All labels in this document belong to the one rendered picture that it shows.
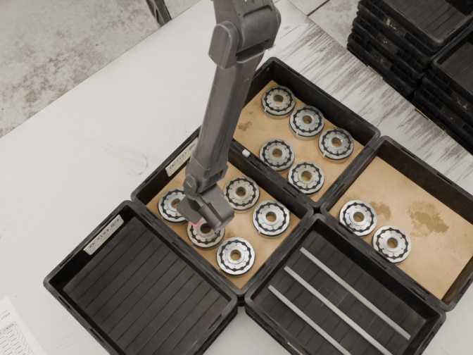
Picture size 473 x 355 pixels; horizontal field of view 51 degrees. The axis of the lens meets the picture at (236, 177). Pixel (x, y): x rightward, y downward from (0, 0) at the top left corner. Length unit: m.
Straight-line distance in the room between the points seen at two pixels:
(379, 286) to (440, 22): 1.28
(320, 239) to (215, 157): 0.53
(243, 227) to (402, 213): 0.45
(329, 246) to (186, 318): 0.43
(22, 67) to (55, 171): 1.26
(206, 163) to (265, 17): 0.33
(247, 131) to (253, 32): 0.78
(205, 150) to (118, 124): 0.79
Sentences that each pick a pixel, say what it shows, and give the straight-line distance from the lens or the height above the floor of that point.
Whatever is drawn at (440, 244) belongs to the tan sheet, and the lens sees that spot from 1.48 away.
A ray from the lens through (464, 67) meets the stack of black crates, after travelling 2.36.
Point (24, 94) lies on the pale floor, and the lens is 2.78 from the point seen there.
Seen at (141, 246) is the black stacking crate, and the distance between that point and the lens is 1.40.
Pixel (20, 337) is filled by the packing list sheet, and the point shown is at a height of 0.70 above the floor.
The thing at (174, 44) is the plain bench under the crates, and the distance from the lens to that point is 1.86.
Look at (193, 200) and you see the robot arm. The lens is 1.09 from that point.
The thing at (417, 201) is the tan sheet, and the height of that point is 0.83.
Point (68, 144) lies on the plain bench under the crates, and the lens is 1.73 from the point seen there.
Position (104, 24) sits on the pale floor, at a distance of 2.91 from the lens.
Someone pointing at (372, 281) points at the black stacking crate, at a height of 0.83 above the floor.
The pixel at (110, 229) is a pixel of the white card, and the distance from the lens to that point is 1.37.
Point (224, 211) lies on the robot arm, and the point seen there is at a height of 1.15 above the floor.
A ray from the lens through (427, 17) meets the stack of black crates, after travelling 2.32.
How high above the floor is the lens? 2.16
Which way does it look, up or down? 67 degrees down
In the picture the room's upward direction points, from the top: 2 degrees counter-clockwise
